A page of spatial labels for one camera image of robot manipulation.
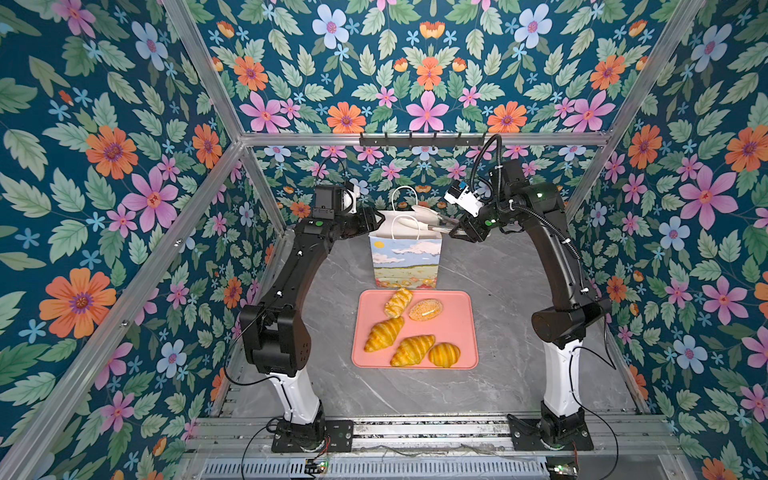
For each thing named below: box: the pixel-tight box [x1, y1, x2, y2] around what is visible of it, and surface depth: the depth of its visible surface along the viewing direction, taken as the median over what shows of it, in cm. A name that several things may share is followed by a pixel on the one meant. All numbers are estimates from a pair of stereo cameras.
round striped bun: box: [428, 342, 461, 368], surface depth 85 cm
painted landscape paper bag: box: [369, 186, 443, 289], surface depth 90 cm
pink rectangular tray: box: [351, 289, 479, 370], surface depth 92 cm
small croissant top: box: [384, 288, 413, 319], surface depth 95 cm
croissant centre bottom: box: [390, 334, 436, 367], surface depth 86 cm
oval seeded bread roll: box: [408, 298, 444, 321], surface depth 93 cm
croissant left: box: [363, 316, 405, 353], surface depth 89 cm
